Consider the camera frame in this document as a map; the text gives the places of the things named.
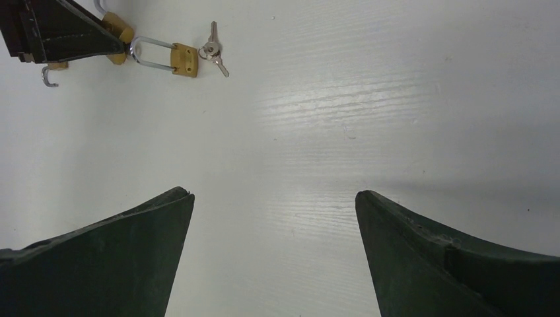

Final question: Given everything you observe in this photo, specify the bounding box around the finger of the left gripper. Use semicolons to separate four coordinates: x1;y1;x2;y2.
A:
17;1;124;64
1;1;44;63

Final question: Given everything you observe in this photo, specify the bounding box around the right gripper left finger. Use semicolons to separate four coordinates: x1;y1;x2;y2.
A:
1;187;195;316

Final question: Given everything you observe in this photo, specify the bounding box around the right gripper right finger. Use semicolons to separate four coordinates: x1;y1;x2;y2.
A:
355;191;559;316

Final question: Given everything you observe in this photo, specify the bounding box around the small brass padlock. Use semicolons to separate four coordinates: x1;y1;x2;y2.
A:
129;36;199;78
41;61;69;88

